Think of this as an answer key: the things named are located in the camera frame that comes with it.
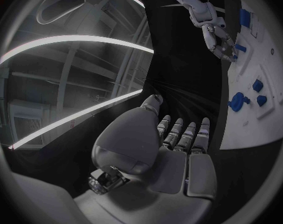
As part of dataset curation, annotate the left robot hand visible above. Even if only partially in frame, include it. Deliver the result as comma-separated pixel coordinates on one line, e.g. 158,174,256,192
73,94,218,224

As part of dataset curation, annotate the blue gear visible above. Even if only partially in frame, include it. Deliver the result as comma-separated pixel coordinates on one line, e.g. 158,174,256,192
227,92,248,112

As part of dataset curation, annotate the white task board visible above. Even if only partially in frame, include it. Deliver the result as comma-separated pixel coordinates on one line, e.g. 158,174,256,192
219,0,283,151

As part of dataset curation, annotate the blue block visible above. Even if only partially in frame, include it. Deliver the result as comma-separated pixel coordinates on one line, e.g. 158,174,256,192
252,79,264,93
256,95,268,107

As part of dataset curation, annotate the blue long cylinder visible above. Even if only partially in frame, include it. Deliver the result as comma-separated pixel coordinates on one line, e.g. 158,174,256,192
239,8,250,28

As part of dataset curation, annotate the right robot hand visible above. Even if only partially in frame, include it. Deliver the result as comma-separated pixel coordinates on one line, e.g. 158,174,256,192
201,23,239,63

